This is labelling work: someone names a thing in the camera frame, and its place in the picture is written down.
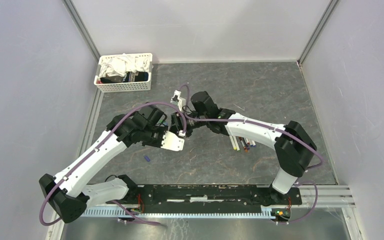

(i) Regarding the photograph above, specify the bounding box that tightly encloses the purple pen cap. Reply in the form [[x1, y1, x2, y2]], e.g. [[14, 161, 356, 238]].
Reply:
[[144, 155, 151, 162]]

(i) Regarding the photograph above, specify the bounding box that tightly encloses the yellow capped white marker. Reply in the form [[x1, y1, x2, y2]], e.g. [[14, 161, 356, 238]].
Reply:
[[233, 136, 241, 152]]

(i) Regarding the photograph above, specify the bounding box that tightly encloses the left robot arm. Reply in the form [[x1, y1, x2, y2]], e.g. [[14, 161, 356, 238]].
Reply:
[[39, 102, 188, 226]]

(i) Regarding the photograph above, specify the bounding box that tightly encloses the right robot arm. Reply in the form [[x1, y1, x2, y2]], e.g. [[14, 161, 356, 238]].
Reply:
[[170, 91, 318, 204]]

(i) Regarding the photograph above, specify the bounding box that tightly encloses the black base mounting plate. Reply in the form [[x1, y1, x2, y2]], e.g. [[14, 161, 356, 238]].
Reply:
[[118, 184, 303, 214]]

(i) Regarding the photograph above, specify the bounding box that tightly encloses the white plastic basket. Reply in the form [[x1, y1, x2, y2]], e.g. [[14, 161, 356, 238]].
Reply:
[[93, 53, 153, 93]]

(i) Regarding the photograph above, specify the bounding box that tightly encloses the white cloth in basket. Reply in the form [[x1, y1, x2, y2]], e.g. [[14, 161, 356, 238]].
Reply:
[[97, 53, 153, 78]]

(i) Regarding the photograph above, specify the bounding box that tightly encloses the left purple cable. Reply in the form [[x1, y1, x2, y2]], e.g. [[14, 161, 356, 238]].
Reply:
[[38, 101, 188, 227]]

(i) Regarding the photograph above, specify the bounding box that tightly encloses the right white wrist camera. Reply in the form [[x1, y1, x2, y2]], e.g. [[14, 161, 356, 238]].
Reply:
[[170, 90, 187, 111]]

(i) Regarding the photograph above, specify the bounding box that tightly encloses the white slotted cable duct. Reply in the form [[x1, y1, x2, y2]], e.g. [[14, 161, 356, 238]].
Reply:
[[66, 206, 279, 220]]

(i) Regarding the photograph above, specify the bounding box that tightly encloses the aluminium frame rail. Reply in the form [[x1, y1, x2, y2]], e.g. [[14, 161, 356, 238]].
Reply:
[[62, 0, 101, 61]]

